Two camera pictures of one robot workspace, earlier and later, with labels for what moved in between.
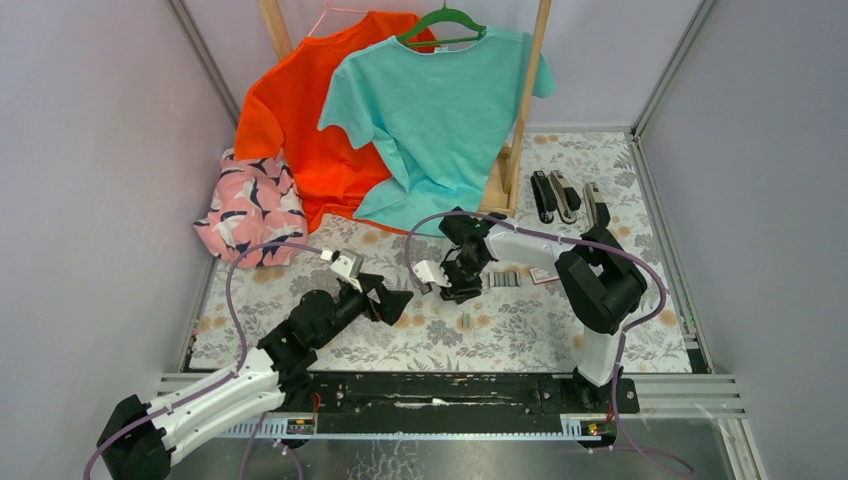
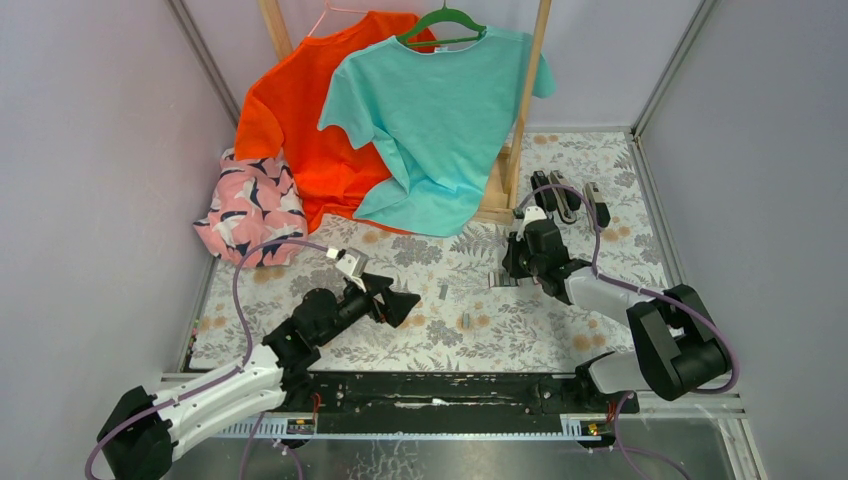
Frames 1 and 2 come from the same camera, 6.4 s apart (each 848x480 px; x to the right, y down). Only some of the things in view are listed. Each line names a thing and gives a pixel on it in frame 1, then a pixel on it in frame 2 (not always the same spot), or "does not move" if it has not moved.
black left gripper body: x=374 y=308 does not move
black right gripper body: x=462 y=272 to x=521 y=264
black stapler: x=543 y=196 does not move
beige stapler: x=596 y=208 does not move
